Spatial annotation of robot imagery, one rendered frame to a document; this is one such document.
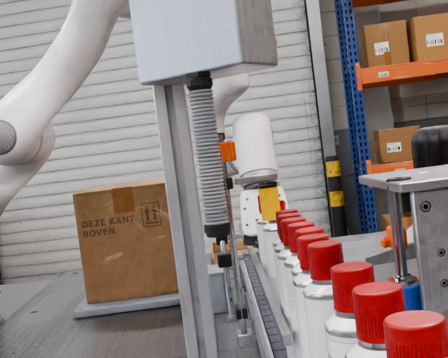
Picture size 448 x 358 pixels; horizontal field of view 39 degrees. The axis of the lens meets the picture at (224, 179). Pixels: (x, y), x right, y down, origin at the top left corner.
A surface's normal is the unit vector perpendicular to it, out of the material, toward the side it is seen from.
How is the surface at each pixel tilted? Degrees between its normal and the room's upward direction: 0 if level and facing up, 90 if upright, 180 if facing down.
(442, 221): 90
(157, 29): 90
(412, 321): 3
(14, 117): 72
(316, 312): 90
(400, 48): 91
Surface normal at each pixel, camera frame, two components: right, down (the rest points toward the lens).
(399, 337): -0.73, 0.12
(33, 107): 0.35, -0.25
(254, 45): 0.83, -0.07
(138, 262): 0.01, 0.05
